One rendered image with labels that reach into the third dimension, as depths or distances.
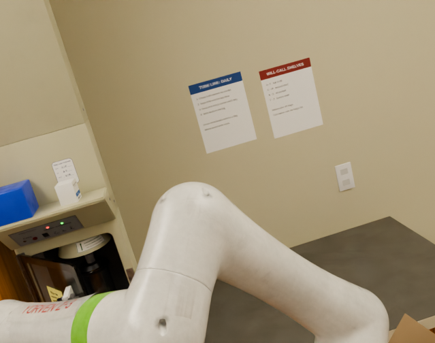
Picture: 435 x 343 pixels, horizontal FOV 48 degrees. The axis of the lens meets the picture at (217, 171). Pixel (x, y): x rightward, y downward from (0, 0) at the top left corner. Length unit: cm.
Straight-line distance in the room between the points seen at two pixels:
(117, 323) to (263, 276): 24
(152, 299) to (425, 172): 181
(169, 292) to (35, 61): 99
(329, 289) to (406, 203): 147
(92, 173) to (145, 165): 46
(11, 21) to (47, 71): 16
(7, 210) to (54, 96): 34
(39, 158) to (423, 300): 122
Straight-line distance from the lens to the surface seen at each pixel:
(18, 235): 152
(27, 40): 150
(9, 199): 146
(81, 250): 161
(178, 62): 191
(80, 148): 150
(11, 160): 154
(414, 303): 166
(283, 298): 82
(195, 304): 65
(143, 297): 64
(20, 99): 151
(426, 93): 225
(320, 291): 85
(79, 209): 143
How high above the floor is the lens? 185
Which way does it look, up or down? 15 degrees down
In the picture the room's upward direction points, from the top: 15 degrees counter-clockwise
